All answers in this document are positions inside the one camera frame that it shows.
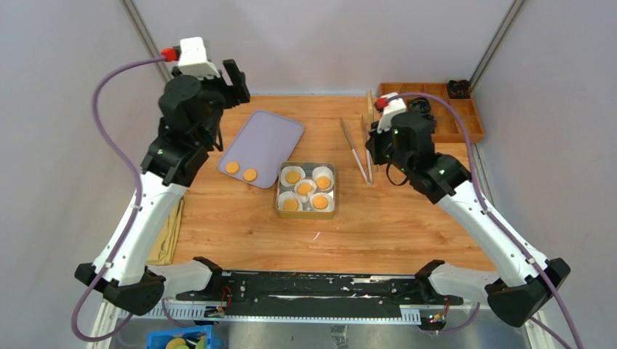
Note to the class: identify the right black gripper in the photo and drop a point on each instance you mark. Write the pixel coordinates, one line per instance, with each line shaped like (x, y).
(373, 143)

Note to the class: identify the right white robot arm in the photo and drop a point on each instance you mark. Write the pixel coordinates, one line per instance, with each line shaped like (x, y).
(524, 277)

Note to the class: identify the round yellow cookie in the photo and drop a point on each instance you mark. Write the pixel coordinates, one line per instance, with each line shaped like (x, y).
(250, 175)
(304, 189)
(323, 183)
(290, 204)
(293, 177)
(320, 202)
(232, 167)

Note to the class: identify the white paper cup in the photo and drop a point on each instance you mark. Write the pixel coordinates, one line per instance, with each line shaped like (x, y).
(330, 199)
(323, 171)
(287, 169)
(285, 195)
(304, 199)

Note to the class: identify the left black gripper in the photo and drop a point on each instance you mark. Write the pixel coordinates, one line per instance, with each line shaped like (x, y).
(239, 89)

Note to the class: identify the lavender plastic tray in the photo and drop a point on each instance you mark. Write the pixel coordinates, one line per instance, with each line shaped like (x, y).
(265, 141)

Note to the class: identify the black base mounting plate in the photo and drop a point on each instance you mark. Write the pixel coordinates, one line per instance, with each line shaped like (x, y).
(278, 294)

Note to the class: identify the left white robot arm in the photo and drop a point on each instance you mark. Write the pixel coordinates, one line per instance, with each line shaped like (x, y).
(120, 272)

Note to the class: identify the gold square cookie tin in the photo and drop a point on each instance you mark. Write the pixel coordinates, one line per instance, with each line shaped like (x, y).
(308, 213)

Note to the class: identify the blue plastic bin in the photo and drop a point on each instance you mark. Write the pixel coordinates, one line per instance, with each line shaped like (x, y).
(190, 337)

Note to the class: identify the silver square tin lid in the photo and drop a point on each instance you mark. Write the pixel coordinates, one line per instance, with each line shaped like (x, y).
(370, 107)

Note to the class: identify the dark rolled sock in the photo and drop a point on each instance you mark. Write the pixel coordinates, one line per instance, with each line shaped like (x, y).
(419, 105)
(432, 120)
(458, 89)

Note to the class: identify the metal kitchen tongs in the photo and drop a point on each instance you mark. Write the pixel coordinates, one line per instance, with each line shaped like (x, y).
(361, 155)

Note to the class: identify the folded yellow cloth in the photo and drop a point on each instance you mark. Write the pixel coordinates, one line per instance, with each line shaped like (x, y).
(163, 250)

